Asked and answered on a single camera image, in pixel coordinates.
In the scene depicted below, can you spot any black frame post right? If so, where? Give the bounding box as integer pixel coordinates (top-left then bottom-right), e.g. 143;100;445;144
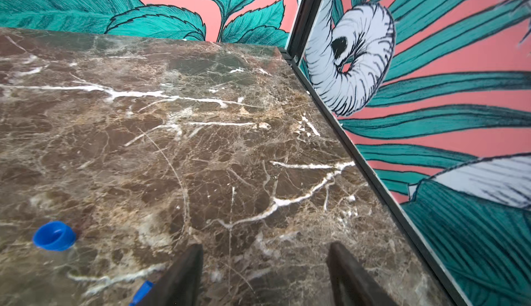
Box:
286;0;322;65

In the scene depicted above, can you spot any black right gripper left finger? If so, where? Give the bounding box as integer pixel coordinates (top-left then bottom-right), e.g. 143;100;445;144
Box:
137;244;203;305

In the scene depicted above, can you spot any blue rubber stopper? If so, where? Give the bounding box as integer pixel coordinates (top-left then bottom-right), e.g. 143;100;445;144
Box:
129;281;154;306
33;221;77;252

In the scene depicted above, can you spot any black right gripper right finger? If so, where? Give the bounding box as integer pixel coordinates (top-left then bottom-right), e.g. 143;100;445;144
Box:
326;241;397;306

